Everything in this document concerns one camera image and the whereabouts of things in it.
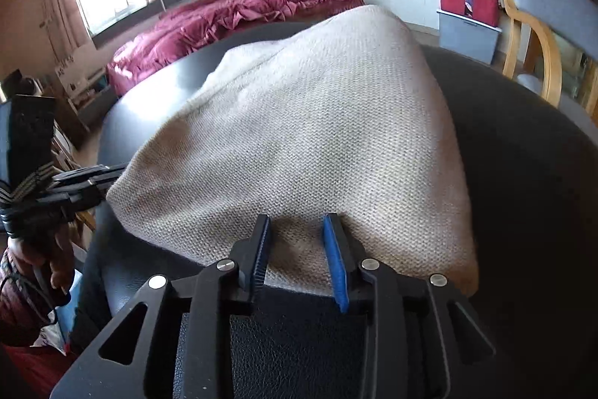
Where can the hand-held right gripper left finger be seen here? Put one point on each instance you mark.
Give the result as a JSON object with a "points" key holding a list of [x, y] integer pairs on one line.
{"points": [[261, 258]]}

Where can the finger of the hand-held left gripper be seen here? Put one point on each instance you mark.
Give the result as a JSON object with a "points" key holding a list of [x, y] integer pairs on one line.
{"points": [[84, 195], [88, 174]]}

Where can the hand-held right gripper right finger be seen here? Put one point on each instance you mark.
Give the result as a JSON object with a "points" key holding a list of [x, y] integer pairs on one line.
{"points": [[336, 263]]}

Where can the beige knit sweater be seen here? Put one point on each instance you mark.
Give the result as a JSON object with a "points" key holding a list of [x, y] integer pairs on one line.
{"points": [[303, 123]]}

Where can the person's left forearm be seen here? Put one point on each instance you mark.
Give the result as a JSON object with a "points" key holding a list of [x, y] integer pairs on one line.
{"points": [[18, 310]]}

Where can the person's left hand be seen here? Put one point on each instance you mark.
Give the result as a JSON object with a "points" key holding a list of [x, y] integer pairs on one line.
{"points": [[58, 254]]}

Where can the low white shelf unit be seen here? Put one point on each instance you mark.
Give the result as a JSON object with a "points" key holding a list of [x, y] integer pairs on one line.
{"points": [[88, 95]]}

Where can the person's red clothing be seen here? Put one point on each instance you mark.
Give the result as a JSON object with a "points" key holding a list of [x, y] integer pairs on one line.
{"points": [[32, 371]]}

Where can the red quilt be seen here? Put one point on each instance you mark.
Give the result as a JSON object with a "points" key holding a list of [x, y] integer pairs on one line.
{"points": [[210, 20]]}

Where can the black leather ottoman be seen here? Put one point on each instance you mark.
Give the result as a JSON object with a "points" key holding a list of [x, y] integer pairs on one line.
{"points": [[514, 170]]}

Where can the grey plastic storage bin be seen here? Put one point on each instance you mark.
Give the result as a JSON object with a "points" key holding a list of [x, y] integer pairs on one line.
{"points": [[467, 41]]}

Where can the red storage box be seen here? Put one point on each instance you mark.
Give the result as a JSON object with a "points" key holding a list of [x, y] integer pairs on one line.
{"points": [[467, 4]]}

